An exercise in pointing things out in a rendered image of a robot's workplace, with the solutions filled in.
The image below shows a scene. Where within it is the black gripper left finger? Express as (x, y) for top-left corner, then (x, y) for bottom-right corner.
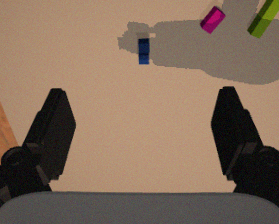
(0, 88), (76, 208)

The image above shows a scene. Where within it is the lime green rod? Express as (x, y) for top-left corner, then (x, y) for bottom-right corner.
(247, 0), (279, 39)

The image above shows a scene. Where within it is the small blue block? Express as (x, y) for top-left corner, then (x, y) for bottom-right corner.
(138, 38), (150, 53)
(138, 53), (149, 65)

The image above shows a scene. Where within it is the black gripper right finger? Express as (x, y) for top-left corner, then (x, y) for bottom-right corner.
(211, 86), (279, 207)

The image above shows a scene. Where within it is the magenta block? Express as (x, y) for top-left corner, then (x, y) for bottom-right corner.
(200, 6), (226, 34)

